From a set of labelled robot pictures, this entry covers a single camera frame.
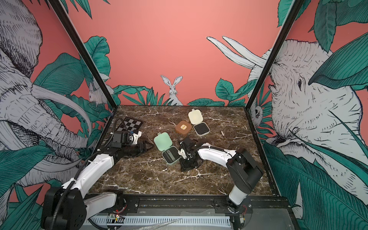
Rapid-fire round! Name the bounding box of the white perforated strip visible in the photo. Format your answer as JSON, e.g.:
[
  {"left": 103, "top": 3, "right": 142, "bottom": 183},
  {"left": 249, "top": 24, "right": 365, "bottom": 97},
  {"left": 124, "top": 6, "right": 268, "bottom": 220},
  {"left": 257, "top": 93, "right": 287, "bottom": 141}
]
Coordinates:
[{"left": 91, "top": 216, "right": 232, "bottom": 227}]

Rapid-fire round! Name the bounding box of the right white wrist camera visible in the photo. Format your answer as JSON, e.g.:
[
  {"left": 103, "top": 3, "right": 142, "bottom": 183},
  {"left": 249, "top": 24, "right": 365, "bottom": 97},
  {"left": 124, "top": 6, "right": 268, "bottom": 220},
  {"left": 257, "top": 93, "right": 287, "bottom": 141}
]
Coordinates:
[{"left": 179, "top": 148, "right": 187, "bottom": 159}]

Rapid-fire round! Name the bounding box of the black frame post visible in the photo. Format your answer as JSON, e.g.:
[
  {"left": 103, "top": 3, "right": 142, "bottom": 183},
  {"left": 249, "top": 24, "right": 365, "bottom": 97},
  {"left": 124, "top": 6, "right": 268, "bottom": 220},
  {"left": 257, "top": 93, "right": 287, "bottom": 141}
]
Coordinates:
[
  {"left": 49, "top": 0, "right": 117, "bottom": 109},
  {"left": 244, "top": 0, "right": 304, "bottom": 112}
]

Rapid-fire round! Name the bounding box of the left black frame post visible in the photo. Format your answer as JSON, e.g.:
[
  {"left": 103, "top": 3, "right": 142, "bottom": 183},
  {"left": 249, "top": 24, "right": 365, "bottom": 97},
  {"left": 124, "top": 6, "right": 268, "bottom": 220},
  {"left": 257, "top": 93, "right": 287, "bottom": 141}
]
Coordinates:
[{"left": 49, "top": 0, "right": 117, "bottom": 109}]

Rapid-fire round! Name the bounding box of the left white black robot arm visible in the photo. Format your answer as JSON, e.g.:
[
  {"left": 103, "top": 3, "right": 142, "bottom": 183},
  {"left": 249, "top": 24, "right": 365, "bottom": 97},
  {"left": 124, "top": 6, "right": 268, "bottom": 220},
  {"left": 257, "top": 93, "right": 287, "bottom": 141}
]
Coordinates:
[{"left": 40, "top": 121, "right": 154, "bottom": 230}]

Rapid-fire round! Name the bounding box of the brown clipper case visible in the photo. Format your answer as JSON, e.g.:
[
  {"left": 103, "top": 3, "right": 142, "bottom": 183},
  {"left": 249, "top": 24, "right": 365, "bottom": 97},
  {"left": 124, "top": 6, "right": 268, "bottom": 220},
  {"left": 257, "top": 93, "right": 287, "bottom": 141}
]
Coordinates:
[{"left": 175, "top": 120, "right": 192, "bottom": 136}]

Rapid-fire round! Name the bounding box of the black aluminium front rail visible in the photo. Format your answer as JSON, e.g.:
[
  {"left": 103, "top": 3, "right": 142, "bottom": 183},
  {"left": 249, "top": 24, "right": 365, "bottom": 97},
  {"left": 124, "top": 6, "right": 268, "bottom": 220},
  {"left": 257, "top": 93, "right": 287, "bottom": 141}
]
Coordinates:
[{"left": 104, "top": 194, "right": 292, "bottom": 215}]

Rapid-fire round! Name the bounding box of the mint green clipper case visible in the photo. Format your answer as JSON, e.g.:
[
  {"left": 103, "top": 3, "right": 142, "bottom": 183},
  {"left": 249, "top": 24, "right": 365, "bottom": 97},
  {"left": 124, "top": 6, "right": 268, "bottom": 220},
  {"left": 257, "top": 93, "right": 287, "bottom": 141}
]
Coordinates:
[{"left": 154, "top": 132, "right": 181, "bottom": 165}]

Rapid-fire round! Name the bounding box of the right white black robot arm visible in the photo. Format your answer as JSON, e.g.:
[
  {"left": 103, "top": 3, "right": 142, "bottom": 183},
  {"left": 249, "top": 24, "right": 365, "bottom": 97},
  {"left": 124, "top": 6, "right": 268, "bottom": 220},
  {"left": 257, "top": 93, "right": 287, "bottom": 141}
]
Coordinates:
[{"left": 179, "top": 137, "right": 264, "bottom": 208}]

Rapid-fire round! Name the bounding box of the right black frame post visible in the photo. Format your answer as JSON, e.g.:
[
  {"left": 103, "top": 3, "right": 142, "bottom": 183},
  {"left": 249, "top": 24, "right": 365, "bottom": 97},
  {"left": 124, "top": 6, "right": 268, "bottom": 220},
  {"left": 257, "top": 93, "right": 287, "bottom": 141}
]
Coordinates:
[{"left": 244, "top": 0, "right": 304, "bottom": 112}]

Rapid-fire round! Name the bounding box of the cream clipper case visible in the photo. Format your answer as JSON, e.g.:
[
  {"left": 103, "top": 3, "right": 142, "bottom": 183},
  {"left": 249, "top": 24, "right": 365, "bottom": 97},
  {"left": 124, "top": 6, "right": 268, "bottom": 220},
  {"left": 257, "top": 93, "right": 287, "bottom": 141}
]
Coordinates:
[{"left": 188, "top": 109, "right": 210, "bottom": 137}]

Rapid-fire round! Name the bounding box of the black white checkerboard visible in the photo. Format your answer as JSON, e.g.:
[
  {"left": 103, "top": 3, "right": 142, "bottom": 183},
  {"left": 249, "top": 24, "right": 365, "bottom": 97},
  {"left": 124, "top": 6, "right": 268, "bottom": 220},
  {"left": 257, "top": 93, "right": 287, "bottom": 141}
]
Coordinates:
[{"left": 117, "top": 117, "right": 143, "bottom": 132}]

